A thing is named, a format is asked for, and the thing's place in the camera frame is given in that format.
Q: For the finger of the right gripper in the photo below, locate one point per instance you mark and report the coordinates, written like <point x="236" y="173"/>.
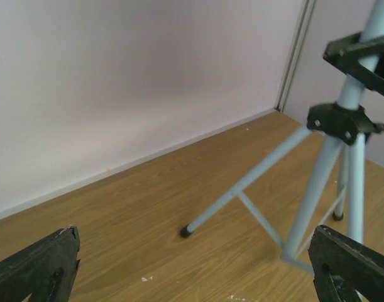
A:
<point x="345" y="54"/>

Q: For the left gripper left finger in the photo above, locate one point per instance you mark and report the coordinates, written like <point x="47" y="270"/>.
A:
<point x="43" y="271"/>

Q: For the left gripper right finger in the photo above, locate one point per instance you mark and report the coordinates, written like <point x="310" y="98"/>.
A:
<point x="344" y="269"/>

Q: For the light blue music stand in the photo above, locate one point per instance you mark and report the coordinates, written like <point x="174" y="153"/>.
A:
<point x="347" y="129"/>

